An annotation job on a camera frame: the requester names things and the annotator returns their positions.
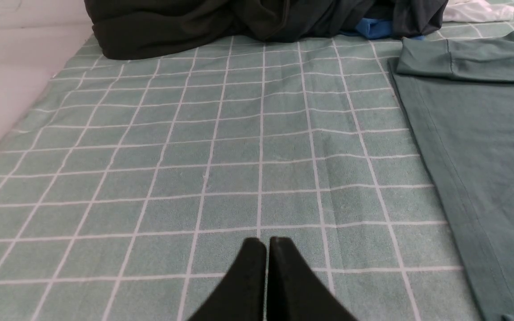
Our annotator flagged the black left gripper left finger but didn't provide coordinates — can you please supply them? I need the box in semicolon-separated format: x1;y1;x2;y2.
189;238;267;321

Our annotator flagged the green long sleeve shirt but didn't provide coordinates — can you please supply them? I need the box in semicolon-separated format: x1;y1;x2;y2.
388;31;514;321

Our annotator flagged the dark olive crumpled garment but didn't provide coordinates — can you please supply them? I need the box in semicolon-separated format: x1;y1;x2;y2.
84;0;290;60

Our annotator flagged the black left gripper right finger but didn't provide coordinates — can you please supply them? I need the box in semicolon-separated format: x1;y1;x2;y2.
268;236;356;321

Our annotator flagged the blue crumpled garment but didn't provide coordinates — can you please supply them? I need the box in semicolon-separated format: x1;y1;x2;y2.
337;16;405;39

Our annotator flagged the white crumpled garment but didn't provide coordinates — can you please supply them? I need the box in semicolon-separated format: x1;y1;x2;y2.
443;0;514;24

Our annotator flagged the green checkered tablecloth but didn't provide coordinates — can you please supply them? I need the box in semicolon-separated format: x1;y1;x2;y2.
0;0;514;321

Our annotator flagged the dark grey crumpled garment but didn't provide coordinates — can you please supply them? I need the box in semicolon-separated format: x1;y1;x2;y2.
239;0;448;41

